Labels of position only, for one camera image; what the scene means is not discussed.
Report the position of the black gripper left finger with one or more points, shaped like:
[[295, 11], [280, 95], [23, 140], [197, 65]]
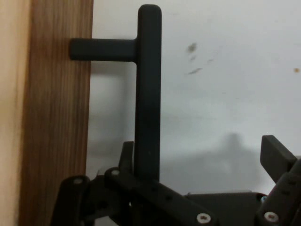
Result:
[[145, 193]]

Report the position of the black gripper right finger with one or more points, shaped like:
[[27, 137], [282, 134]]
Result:
[[277, 160]]

